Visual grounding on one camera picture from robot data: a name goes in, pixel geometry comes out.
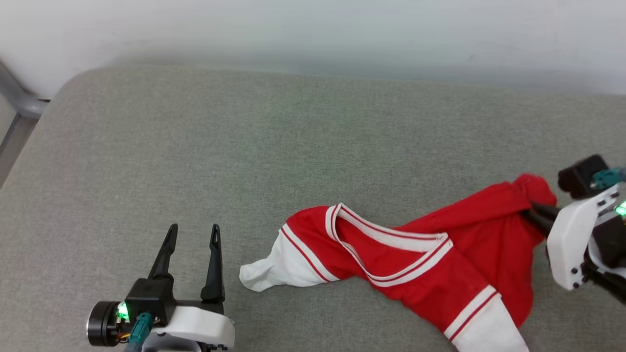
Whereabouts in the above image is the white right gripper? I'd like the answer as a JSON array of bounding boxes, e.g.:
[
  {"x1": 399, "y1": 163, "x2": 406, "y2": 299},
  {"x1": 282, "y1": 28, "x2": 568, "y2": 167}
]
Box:
[{"x1": 520, "y1": 183, "x2": 622, "y2": 292}]

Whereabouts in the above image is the red and white shirt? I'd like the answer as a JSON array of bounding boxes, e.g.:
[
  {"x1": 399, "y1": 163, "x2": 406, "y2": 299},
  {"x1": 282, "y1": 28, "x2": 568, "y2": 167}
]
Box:
[{"x1": 239, "y1": 173, "x2": 558, "y2": 352}]

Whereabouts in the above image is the teal cable connector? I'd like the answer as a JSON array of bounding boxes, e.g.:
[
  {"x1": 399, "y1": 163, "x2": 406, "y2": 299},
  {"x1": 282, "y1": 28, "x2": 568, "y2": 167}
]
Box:
[
  {"x1": 590, "y1": 167, "x2": 626, "y2": 191},
  {"x1": 124, "y1": 313, "x2": 154, "y2": 352}
]

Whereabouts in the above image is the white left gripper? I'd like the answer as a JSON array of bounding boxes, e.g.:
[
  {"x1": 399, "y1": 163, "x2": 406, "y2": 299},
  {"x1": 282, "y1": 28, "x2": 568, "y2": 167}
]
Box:
[{"x1": 142, "y1": 223, "x2": 236, "y2": 352}]

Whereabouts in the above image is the grey metal frame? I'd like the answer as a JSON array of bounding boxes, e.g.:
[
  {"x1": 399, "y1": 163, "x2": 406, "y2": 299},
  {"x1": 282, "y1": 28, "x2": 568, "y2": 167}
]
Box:
[{"x1": 0, "y1": 61, "x2": 50, "y2": 187}]

